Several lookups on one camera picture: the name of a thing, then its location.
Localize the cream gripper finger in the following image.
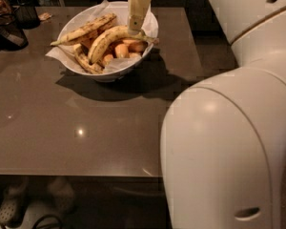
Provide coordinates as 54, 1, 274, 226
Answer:
128, 0, 152, 34

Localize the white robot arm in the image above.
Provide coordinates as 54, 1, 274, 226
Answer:
160, 0, 286, 229

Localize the yellow front banana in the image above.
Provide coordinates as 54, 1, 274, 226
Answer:
88, 25, 159, 64

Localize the white bowl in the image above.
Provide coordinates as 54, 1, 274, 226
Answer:
55, 1, 159, 83

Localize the spotted back banana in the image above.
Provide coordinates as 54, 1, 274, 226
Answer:
51, 13, 117, 46

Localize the spotted banana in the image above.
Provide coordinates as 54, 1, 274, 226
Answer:
51, 13, 117, 46
73, 44, 103, 74

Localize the spotted lower banana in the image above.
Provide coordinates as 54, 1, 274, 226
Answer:
73, 44, 103, 74

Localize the orange fruit right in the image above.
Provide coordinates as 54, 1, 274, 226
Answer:
122, 38, 148, 52

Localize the orange fruit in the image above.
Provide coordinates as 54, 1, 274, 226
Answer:
114, 44, 129, 58
122, 38, 148, 52

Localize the orange fruit left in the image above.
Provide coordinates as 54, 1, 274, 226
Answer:
114, 44, 129, 58

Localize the small orange wrapper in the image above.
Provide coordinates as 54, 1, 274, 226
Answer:
38, 12, 51, 21

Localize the black mesh pen cup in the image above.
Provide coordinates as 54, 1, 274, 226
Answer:
10, 0, 40, 29

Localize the black mesh tray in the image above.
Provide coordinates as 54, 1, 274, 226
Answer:
0, 13, 29, 51

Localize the right grey perforated shoe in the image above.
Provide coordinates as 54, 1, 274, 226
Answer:
48, 177, 75, 213

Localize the grey perforated shoe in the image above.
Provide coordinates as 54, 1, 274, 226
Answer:
48, 177, 75, 213
0, 185, 26, 228

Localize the left grey perforated shoe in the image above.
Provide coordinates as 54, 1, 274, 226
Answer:
0, 185, 26, 228

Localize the black cable on floor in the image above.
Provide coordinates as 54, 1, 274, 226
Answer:
31, 214, 68, 229

